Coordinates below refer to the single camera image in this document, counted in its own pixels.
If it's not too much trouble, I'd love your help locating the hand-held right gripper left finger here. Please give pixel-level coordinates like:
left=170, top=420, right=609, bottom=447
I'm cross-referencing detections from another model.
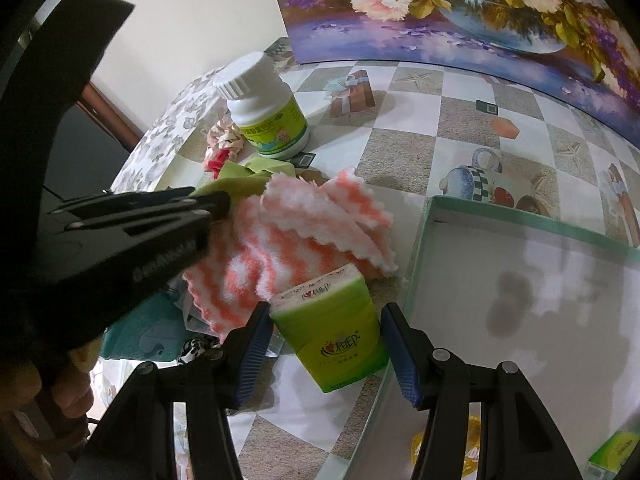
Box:
left=70, top=301, right=275, bottom=480

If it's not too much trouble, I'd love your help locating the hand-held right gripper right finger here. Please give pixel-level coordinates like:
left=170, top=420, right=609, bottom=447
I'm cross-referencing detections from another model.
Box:
left=380, top=302, right=583, bottom=480

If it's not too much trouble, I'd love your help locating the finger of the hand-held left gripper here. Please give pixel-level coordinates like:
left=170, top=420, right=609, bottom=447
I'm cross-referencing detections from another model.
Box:
left=47, top=187, right=232, bottom=231

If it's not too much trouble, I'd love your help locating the light green cloth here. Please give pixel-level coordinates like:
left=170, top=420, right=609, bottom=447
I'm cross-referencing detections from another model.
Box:
left=192, top=156, right=296, bottom=211

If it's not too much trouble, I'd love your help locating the beige pink scrunchie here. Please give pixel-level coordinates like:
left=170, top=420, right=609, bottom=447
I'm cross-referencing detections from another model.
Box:
left=206, top=114, right=246, bottom=153

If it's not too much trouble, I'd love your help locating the green tissue pack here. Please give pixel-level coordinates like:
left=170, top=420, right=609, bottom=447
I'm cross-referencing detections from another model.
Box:
left=269, top=262, right=391, bottom=393
left=587, top=430, right=638, bottom=480

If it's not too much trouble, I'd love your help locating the yellow sponge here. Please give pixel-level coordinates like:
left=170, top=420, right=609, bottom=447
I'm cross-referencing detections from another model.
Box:
left=411, top=402, right=483, bottom=480

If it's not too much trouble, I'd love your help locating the white box green rim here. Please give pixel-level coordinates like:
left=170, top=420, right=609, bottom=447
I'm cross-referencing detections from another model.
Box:
left=350, top=195, right=640, bottom=480

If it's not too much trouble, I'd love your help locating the person's left hand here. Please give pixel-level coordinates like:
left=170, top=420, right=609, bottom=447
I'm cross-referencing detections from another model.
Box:
left=0, top=342, right=101, bottom=461

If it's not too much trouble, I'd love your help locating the leopard print scrunchie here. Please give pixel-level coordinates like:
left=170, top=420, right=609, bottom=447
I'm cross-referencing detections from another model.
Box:
left=177, top=335, right=221, bottom=366

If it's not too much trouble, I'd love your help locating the teal cloth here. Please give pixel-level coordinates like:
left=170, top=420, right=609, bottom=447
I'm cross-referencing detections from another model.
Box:
left=102, top=290, right=188, bottom=363

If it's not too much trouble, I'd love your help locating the grey floral tablecloth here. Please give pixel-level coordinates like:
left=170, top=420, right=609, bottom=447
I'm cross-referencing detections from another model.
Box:
left=112, top=65, right=236, bottom=196

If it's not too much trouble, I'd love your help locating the white bottle green label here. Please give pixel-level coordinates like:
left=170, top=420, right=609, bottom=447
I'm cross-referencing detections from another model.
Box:
left=214, top=51, right=308, bottom=158

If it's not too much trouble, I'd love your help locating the dark cabinet brown trim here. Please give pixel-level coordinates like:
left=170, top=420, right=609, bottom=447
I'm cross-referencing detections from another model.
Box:
left=40, top=82, right=146, bottom=201

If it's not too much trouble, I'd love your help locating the checkered printed tablecloth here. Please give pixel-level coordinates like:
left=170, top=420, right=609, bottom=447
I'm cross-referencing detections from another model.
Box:
left=90, top=37, right=640, bottom=480

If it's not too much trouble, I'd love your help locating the flower vase painting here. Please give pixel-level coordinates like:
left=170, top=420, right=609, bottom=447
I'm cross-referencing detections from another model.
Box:
left=265, top=0, right=640, bottom=126

